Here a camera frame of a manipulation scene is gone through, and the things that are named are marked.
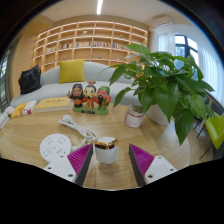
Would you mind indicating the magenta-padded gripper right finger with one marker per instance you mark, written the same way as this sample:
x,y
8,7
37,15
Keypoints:
x,y
159,167

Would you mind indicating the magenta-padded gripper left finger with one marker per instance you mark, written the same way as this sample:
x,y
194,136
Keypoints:
x,y
60,166

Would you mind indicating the white charger with gold rim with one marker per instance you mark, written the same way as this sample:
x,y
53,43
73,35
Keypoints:
x,y
106,153

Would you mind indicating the round white power strip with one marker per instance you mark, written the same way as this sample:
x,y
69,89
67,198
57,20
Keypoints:
x,y
55,147

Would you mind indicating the small white can red label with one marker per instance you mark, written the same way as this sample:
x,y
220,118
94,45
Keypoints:
x,y
134,118

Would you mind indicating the flat yellow book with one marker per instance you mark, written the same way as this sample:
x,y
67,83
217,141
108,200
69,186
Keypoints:
x,y
53,104

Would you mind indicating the yellow-green chair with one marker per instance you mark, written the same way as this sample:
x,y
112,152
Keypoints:
x,y
216,130

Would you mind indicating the three-figure cartoon figurine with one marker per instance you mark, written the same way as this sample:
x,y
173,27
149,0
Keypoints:
x,y
90,98

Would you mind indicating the grey sofa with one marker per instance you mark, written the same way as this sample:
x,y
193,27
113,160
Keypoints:
x,y
50,90

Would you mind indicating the green potted plant white pot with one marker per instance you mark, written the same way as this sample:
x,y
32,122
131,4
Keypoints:
x,y
163,83

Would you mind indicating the black bag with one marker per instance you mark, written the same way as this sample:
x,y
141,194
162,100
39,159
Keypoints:
x,y
30,80

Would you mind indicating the yellow cushion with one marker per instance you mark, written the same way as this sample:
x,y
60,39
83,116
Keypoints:
x,y
72,71

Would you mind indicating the white sheer curtain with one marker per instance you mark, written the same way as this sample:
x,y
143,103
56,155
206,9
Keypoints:
x,y
166,43
211,70

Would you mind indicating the black-framed window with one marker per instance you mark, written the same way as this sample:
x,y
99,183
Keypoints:
x,y
186,46

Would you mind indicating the wooden shelf unit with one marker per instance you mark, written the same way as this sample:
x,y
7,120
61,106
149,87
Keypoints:
x,y
90,41

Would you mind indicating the white air conditioner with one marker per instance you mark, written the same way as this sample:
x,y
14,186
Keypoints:
x,y
163,21

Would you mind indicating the long ceiling light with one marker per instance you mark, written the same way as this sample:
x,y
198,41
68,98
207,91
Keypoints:
x,y
99,6

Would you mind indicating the glass door with dark frame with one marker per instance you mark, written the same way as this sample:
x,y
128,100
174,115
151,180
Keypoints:
x,y
5,76

